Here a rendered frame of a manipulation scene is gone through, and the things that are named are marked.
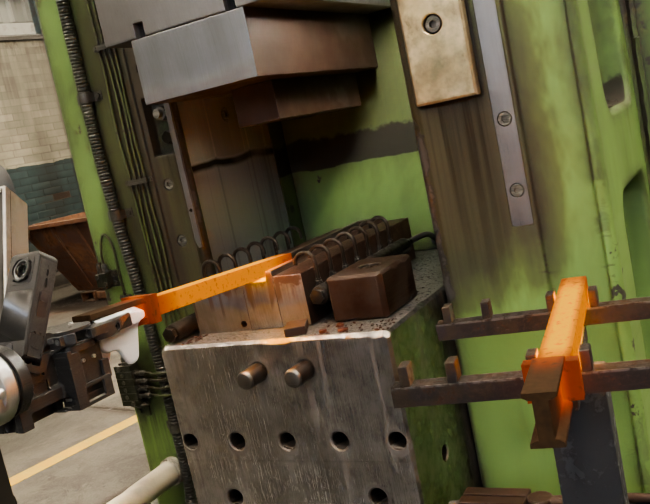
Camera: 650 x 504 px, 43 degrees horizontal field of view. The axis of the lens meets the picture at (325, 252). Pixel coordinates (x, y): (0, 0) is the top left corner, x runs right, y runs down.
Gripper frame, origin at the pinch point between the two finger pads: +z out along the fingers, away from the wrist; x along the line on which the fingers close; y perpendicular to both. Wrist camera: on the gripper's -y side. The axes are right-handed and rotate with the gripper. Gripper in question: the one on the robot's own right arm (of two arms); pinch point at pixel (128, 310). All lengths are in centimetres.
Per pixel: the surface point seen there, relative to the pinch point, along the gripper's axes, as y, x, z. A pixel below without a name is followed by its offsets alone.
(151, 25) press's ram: -36.0, -7.9, 26.3
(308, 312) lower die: 8.4, 7.3, 27.5
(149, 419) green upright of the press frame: 29, -40, 42
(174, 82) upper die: -27.4, -6.3, 26.6
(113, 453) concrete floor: 96, -197, 183
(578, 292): 7, 47, 18
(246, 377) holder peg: 14.4, 1.4, 17.7
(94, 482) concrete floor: 97, -184, 156
